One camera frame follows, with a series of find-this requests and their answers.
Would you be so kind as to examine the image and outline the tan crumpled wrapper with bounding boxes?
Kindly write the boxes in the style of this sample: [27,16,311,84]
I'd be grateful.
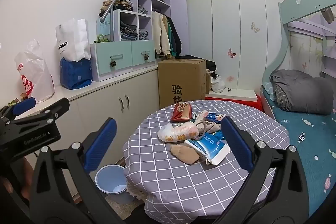
[169,144,201,165]

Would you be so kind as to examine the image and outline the large white plastic bag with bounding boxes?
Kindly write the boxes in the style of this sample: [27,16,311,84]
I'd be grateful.
[14,39,55,104]

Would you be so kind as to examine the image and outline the person's left hand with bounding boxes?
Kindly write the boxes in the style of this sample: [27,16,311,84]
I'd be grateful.
[0,157,36,201]

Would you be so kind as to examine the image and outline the large cardboard box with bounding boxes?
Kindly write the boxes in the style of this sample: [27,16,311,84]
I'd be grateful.
[157,58,207,110]

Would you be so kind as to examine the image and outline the white paper bag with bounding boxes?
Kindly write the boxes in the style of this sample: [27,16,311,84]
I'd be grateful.
[55,18,92,62]

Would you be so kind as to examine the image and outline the blue fabric bag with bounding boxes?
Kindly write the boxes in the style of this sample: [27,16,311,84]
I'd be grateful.
[59,57,93,90]

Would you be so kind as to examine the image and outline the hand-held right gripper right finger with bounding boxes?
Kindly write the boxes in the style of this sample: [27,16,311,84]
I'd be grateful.
[210,116,319,224]

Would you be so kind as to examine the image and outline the mint bunk bed frame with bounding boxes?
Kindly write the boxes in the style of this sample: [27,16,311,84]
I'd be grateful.
[261,0,336,119]

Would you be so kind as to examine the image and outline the mint drawer unit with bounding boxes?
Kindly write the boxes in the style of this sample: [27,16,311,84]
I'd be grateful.
[90,40,156,82]

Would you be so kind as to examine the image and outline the folded dark jeans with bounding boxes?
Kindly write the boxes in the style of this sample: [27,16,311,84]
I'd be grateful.
[121,25,138,41]

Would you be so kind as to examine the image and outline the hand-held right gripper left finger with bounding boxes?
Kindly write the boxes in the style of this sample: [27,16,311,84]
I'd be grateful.
[28,117,124,224]

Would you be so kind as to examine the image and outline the blue plastic bin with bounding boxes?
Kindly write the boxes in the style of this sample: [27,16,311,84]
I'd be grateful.
[95,164,132,205]

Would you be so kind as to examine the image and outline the brown hanging pouch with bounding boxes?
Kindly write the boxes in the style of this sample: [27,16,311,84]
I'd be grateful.
[322,7,334,24]

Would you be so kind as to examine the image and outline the teal printed bedsheet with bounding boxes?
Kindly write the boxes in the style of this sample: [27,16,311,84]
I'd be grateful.
[262,82,336,224]

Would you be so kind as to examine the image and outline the white red-print plastic bag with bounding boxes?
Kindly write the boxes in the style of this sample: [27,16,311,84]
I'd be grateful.
[157,120,198,143]

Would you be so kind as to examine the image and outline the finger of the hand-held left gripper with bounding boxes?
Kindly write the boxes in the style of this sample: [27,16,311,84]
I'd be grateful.
[8,97,70,126]
[0,97,36,122]

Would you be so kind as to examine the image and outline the blue checked pillow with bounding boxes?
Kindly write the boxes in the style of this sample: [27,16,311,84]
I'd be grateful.
[262,82,275,101]

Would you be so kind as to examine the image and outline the grey blanket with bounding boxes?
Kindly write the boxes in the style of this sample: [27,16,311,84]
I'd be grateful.
[270,69,335,115]

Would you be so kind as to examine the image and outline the hanging green jacket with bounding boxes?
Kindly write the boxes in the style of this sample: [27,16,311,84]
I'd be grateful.
[168,20,177,56]

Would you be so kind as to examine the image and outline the small blue white packet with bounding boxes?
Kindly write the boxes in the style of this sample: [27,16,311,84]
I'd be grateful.
[206,112,226,122]

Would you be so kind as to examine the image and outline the grey checked tablecloth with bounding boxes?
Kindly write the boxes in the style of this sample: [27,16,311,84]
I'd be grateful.
[123,100,290,219]

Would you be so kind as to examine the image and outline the red plastic box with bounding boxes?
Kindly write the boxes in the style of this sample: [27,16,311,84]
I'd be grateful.
[205,94,263,110]

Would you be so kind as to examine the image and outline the small white plastic bag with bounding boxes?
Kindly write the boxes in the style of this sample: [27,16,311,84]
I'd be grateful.
[211,76,226,93]

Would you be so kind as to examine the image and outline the large blue white tissue packet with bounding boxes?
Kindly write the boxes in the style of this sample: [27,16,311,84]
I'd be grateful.
[184,133,231,165]

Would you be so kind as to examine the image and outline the beige crumpled wrapper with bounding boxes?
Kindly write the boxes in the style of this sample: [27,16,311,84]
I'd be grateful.
[193,111,222,139]

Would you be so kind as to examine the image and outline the hanging black jacket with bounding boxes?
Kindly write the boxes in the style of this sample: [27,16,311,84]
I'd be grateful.
[168,16,182,55]

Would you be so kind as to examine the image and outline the white low cabinet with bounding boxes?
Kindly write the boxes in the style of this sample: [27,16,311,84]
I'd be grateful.
[0,65,160,198]

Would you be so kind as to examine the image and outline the white wardrobe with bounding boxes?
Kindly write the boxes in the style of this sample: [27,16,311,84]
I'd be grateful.
[186,0,286,98]

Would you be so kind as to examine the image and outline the white board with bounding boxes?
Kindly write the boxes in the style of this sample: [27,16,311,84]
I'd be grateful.
[207,88,259,102]

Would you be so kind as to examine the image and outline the pile of folded clothes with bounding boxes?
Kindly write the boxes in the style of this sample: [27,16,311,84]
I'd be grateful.
[98,0,134,17]

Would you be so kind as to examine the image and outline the hanging beige jacket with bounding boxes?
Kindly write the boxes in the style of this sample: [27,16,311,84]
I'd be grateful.
[152,11,171,58]

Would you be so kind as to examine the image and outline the red snack packet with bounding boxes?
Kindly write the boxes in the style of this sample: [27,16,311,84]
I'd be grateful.
[171,102,193,123]

